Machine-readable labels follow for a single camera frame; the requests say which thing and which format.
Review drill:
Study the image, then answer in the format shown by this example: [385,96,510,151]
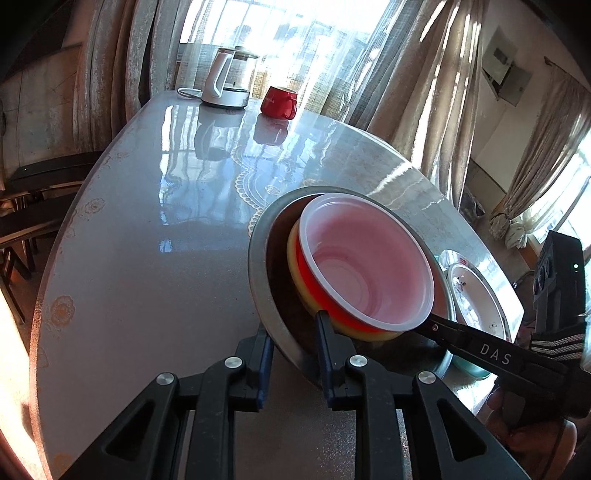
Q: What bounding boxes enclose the white electric kettle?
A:
[177,46,259,109]

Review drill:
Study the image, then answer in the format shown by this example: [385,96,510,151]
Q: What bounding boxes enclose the white floral deep plate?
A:
[438,249,511,341]

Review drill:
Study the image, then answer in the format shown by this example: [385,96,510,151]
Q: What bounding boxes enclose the beige curtain left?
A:
[70,1,190,151]

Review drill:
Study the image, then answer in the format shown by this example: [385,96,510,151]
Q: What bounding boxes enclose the dark bench left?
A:
[1,151,102,322]

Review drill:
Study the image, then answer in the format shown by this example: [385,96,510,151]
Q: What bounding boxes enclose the yellow plastic bowl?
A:
[287,220,401,342]

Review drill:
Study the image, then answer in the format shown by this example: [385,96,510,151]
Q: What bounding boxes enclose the beige curtain centre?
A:
[346,1,488,206]

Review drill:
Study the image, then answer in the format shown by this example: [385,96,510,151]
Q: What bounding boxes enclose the wall electrical box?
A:
[482,27,532,107]

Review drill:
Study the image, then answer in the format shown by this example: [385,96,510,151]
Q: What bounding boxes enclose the teal plate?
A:
[452,355,490,380]

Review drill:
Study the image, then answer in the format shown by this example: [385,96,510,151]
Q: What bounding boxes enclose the red plastic bowl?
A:
[298,193,435,333]

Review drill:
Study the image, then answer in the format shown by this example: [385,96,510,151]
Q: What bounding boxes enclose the red mug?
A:
[260,86,297,120]

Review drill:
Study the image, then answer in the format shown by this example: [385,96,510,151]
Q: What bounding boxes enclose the beige curtain right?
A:
[489,59,590,247]

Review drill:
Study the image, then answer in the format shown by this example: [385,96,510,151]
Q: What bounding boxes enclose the beige curtain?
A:
[346,1,488,206]
[489,59,590,247]
[70,1,190,151]

